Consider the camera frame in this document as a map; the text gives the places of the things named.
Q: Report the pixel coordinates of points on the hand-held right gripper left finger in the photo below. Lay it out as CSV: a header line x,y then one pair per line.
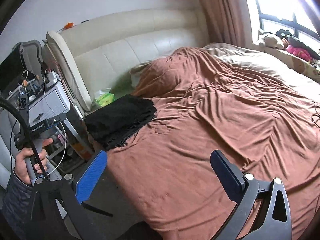
x,y
92,175

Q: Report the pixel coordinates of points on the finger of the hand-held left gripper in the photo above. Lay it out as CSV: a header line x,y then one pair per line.
x,y
58,120

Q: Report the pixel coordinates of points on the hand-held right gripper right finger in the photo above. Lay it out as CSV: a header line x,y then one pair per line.
x,y
225,172

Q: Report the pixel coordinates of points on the person's left forearm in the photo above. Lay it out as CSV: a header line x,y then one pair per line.
x,y
15,205

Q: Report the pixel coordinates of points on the folded dark grey pants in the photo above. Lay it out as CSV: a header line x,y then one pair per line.
x,y
117,140

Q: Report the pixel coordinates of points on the person's left hand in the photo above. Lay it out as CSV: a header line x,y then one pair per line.
x,y
25,162

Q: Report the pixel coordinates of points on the grey nightstand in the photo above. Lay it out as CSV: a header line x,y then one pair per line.
x,y
47,102

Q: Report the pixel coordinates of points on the green packet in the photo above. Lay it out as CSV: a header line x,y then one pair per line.
x,y
105,98

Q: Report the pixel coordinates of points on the brown fleece blanket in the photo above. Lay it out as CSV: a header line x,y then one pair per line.
x,y
212,120

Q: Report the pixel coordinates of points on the grey ornate chair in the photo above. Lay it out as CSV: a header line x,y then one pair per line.
x,y
10,67

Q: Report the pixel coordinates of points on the orange toy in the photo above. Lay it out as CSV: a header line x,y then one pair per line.
x,y
69,25

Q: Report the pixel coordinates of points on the cream padded headboard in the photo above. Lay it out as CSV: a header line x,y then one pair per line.
x,y
125,42

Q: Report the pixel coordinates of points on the tan satin duvet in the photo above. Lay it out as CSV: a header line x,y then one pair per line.
x,y
262,65

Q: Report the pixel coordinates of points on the beige plush toy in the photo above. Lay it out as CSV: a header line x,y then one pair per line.
x,y
271,41

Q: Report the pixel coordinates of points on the pink plush toy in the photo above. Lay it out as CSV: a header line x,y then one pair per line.
x,y
298,51

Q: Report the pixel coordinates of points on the black plush toy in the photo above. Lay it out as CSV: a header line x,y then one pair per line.
x,y
285,33

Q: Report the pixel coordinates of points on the pink-brown curtain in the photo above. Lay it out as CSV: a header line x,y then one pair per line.
x,y
220,10

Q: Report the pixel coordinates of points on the window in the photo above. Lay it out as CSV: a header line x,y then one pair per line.
x,y
275,2

